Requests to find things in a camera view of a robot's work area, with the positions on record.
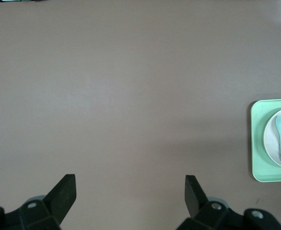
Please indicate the beige round plate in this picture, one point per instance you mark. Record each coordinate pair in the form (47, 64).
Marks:
(271, 141)

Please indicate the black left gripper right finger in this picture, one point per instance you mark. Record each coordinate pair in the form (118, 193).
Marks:
(195, 198)

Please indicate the light green rectangular tray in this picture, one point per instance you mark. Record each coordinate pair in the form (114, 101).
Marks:
(256, 143)

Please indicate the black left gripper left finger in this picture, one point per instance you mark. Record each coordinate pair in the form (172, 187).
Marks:
(59, 198)

